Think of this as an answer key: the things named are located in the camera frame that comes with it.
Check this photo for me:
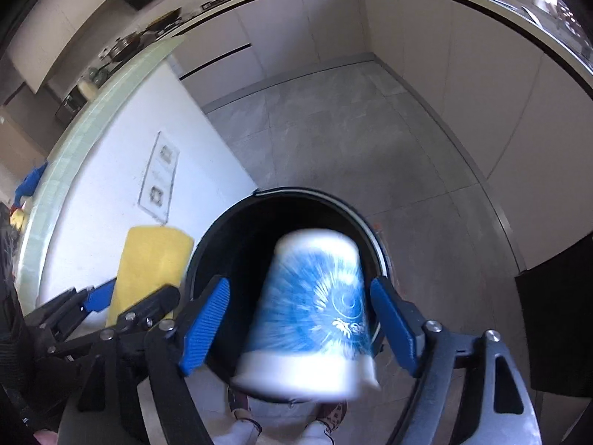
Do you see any black plastic bucket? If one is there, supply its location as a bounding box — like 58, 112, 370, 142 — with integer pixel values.
182, 188, 391, 403

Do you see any blue white paper cup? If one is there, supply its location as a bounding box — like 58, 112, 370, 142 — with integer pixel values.
232, 229, 379, 402

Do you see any person right shoe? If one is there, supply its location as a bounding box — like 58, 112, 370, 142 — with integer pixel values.
316, 402, 348, 434

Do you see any yellow towel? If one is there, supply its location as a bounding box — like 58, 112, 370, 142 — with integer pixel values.
9, 204, 27, 232

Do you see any yellow sponge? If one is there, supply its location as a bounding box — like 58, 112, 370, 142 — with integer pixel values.
106, 226, 194, 326

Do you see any gas stove top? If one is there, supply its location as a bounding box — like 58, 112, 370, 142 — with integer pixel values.
157, 0, 231, 38

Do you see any person shoe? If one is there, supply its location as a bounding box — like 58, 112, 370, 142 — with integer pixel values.
316, 402, 348, 434
227, 387, 261, 434

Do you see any person left shoe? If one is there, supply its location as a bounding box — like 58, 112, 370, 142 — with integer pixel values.
227, 387, 261, 434

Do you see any person left hand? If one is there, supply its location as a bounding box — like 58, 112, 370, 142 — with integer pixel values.
33, 430, 58, 445

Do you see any blue cloth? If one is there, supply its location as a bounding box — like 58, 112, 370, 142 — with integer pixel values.
13, 161, 48, 208

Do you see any frying pan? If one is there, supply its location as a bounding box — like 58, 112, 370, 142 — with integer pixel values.
145, 7, 182, 33

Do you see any black lidded wok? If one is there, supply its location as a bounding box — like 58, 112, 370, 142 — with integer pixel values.
99, 32, 142, 62

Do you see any black microwave oven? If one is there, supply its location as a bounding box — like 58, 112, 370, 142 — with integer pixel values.
55, 88, 87, 126

